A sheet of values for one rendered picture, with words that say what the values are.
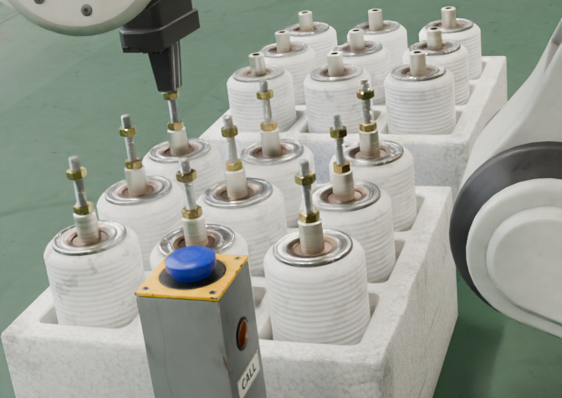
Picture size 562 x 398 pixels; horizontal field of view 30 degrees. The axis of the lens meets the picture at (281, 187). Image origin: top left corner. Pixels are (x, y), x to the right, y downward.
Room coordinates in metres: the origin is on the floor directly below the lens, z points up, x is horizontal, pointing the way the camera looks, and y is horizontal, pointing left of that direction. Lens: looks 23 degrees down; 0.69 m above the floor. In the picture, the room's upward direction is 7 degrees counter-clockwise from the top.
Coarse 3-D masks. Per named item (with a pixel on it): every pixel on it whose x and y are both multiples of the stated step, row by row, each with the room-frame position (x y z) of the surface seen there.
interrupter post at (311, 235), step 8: (304, 224) 0.88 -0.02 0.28; (312, 224) 0.87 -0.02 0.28; (320, 224) 0.88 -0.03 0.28; (304, 232) 0.88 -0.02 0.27; (312, 232) 0.87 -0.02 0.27; (320, 232) 0.88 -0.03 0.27; (304, 240) 0.88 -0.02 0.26; (312, 240) 0.87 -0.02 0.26; (320, 240) 0.88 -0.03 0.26; (304, 248) 0.88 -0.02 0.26; (312, 248) 0.87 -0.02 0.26; (320, 248) 0.88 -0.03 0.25
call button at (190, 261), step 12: (180, 252) 0.75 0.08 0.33; (192, 252) 0.74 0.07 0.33; (204, 252) 0.74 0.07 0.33; (168, 264) 0.73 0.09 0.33; (180, 264) 0.72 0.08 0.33; (192, 264) 0.72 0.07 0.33; (204, 264) 0.72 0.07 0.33; (180, 276) 0.72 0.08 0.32; (192, 276) 0.72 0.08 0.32; (204, 276) 0.73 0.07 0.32
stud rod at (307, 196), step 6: (300, 162) 0.88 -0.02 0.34; (306, 162) 0.88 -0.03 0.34; (300, 168) 0.88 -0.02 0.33; (306, 168) 0.88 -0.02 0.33; (300, 174) 0.88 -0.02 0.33; (306, 174) 0.88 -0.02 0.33; (306, 186) 0.88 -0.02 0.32; (306, 192) 0.88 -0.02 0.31; (306, 198) 0.88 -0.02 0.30; (312, 198) 0.88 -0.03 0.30; (306, 204) 0.88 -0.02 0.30; (312, 204) 0.88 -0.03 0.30; (306, 210) 0.88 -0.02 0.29; (312, 210) 0.88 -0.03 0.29
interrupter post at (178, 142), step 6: (168, 132) 1.18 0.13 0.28; (174, 132) 1.18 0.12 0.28; (180, 132) 1.18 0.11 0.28; (174, 138) 1.18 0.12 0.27; (180, 138) 1.18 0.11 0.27; (186, 138) 1.19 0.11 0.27; (174, 144) 1.18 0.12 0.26; (180, 144) 1.18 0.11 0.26; (186, 144) 1.18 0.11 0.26; (174, 150) 1.18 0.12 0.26; (180, 150) 1.18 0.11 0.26; (186, 150) 1.18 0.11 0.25
